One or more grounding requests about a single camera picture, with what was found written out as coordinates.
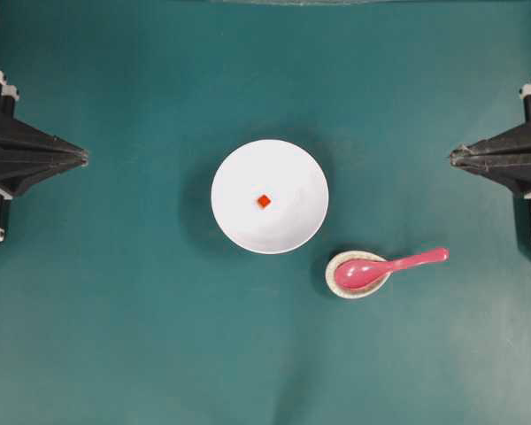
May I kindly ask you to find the white round bowl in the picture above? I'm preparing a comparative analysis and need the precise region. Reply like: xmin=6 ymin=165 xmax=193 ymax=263
xmin=211 ymin=139 xmax=329 ymax=254

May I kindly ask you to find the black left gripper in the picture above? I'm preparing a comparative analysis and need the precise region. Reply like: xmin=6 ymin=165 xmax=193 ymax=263
xmin=0 ymin=71 xmax=89 ymax=243

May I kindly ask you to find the speckled ceramic spoon rest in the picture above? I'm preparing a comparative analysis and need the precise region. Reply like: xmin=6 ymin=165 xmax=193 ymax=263
xmin=325 ymin=251 xmax=390 ymax=299

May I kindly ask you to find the pink plastic spoon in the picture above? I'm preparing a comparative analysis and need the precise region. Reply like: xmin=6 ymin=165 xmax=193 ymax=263
xmin=336 ymin=248 xmax=450 ymax=289

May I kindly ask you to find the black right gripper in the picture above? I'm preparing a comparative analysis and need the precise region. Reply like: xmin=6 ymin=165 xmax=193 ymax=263
xmin=450 ymin=83 xmax=531 ymax=205

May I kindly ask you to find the small red block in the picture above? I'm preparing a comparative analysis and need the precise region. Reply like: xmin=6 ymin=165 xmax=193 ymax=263
xmin=257 ymin=195 xmax=271 ymax=209

